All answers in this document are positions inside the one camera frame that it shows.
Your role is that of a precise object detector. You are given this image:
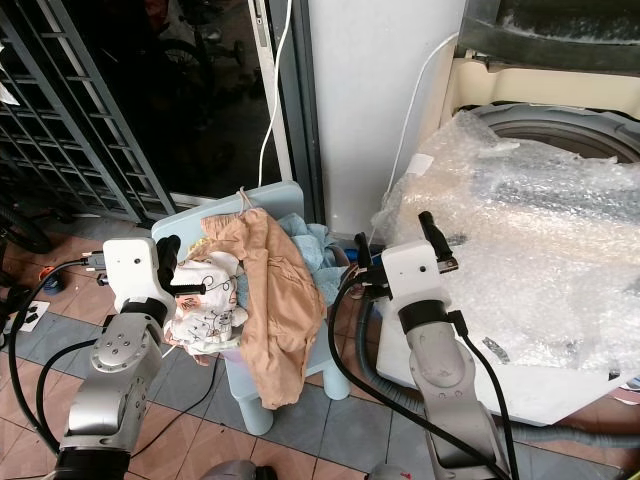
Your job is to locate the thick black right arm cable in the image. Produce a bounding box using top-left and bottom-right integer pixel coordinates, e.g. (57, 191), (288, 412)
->
(326, 262), (511, 480)

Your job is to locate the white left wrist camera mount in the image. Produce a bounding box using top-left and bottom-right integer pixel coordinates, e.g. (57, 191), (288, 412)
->
(105, 237), (176, 317)

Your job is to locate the blue cloth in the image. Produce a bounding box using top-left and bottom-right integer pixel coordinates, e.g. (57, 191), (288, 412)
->
(305, 220), (351, 301)

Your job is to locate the long black left arm cable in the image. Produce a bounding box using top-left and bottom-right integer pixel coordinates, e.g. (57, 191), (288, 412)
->
(6, 256), (106, 456)

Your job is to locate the black rubber tyre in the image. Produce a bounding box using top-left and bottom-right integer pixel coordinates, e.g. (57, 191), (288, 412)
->
(0, 198), (43, 253)

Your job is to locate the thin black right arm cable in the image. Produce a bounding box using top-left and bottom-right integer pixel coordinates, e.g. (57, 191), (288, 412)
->
(448, 312), (523, 480)

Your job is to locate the grey metal grille gate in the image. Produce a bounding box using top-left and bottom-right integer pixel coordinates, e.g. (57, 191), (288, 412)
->
(0, 0), (176, 226)

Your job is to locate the grey washer tub rim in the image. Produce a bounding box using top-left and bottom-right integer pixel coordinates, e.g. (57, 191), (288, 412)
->
(470, 103), (640, 166)

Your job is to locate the short black left arm cable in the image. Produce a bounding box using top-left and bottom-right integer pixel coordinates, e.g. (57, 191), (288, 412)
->
(36, 338), (101, 446)

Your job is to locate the clear bubble wrap sheet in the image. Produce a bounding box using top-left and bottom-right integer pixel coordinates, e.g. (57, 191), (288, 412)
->
(370, 108), (640, 376)

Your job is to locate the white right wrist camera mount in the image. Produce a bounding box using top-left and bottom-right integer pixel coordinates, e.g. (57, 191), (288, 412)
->
(380, 240), (449, 307)

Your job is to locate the orange and blue shoe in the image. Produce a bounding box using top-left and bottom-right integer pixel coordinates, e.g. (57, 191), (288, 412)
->
(39, 264), (63, 293)

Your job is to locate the white washing machine cable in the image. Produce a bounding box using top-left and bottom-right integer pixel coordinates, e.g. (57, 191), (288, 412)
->
(363, 33), (459, 246)

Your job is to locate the white cartoon print garment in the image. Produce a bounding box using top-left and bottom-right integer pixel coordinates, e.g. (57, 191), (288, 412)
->
(168, 252), (249, 353)

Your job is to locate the grey left robot knee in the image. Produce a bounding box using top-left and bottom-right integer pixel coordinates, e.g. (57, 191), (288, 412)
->
(210, 460), (267, 480)

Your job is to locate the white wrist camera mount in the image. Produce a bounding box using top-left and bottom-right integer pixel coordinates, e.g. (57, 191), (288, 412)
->
(105, 237), (176, 317)
(380, 240), (449, 307)

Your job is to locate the dark sliding glass door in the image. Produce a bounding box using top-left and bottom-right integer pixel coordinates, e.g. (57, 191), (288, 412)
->
(50, 0), (321, 221)

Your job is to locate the light blue plastic chair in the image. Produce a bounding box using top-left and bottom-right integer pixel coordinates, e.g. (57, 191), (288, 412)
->
(152, 182), (346, 436)

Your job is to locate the beige garment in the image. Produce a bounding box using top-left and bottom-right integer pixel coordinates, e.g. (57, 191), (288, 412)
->
(203, 207), (326, 409)

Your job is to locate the white washing machine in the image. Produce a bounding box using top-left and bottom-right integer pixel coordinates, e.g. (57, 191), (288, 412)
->
(350, 30), (640, 426)

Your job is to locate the white cable at door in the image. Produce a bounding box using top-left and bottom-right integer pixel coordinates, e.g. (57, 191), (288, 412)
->
(257, 0), (294, 191)

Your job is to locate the dark washing machine lid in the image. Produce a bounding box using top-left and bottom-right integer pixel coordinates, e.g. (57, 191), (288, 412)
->
(455, 0), (640, 76)

